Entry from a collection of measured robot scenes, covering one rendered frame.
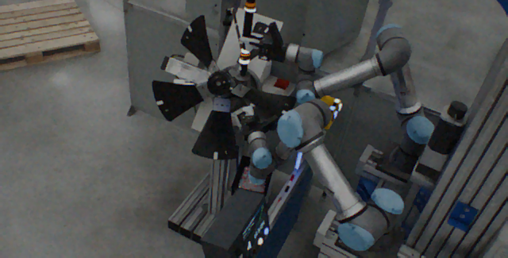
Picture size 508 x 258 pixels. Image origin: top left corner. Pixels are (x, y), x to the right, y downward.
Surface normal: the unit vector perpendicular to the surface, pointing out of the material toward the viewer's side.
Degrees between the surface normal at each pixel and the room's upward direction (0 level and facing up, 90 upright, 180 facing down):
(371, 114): 90
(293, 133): 87
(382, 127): 90
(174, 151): 0
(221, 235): 15
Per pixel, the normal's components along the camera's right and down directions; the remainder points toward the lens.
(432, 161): -0.50, 0.50
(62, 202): 0.11, -0.77
